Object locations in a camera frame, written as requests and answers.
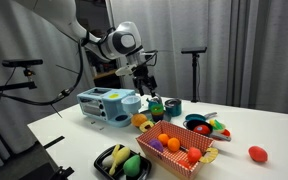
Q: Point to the white toy vegetable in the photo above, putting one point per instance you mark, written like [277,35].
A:
[108,161]

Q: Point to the black toy frying pan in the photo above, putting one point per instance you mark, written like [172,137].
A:
[204,128]

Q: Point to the green toy pear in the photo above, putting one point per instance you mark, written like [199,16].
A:
[131,167]

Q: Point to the yellow toy corn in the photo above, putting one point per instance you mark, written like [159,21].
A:
[120,155]

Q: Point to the purple toy eggplant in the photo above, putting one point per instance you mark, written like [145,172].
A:
[155,143]

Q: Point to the orange toy fruit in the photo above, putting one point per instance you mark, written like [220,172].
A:
[138,119]

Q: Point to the light blue toy toaster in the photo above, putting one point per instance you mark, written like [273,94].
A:
[104,104]

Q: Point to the black plastic tray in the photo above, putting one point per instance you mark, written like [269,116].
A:
[143,165]

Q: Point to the red checkered cardboard box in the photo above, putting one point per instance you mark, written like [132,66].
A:
[180,151]

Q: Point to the teal toy saucepan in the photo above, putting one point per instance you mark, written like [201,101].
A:
[200,117]

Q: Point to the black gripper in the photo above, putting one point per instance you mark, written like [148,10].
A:
[142,60]

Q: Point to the red toy tomato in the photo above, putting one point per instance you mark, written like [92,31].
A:
[194,154]

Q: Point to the stacked colourful toy cups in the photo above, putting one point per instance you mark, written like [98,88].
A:
[156,108]

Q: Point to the teal toy pot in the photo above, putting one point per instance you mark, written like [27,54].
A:
[173,107]

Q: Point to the orange toy ball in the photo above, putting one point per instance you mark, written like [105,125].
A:
[163,138]
[173,144]

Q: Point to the black camera tripod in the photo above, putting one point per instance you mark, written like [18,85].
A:
[194,52]

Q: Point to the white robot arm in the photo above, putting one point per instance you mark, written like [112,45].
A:
[122,41]

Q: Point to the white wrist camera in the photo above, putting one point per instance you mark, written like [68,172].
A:
[126,70]

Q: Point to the toy avocado half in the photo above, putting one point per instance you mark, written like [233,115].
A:
[146,126]

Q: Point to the red toy egg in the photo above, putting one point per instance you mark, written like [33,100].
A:
[258,154]

